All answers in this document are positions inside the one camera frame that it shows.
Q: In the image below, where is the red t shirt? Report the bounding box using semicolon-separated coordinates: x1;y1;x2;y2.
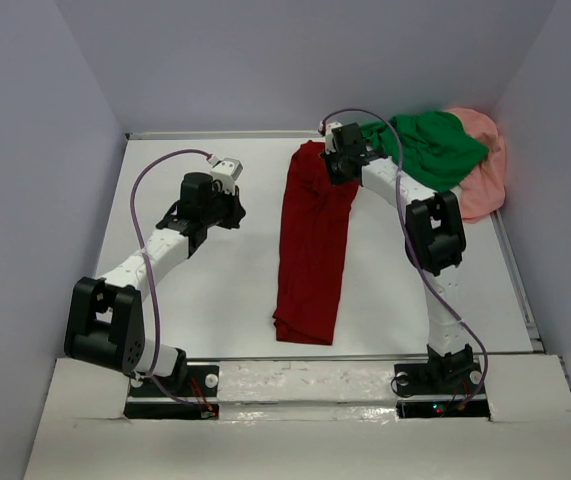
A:
272;141;359;346

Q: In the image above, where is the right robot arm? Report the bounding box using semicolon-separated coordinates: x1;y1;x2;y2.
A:
319;121;483;400

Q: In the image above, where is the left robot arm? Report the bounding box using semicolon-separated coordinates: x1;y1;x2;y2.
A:
64;161;246;395

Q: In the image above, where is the green t shirt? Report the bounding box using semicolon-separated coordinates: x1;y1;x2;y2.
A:
360;111;489;192

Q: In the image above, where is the pink t shirt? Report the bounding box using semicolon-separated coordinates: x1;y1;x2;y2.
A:
447;108;507;224

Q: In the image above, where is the white front cover board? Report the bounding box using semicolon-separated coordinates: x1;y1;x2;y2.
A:
26;355;571;479

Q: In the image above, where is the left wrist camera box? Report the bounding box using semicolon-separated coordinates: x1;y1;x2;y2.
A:
208;156;243;195

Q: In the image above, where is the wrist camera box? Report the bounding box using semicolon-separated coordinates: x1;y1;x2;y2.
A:
318;120;343;154
208;156;243;195

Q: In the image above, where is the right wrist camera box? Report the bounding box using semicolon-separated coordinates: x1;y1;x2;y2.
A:
318;120;343;154

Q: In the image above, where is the aluminium right table rail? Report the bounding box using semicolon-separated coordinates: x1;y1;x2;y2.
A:
491;211;546;354

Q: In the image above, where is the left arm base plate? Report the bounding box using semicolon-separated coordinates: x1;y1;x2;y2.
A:
124;362;220;421

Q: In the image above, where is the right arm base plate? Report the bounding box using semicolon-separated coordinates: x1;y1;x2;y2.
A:
390;363;491;420

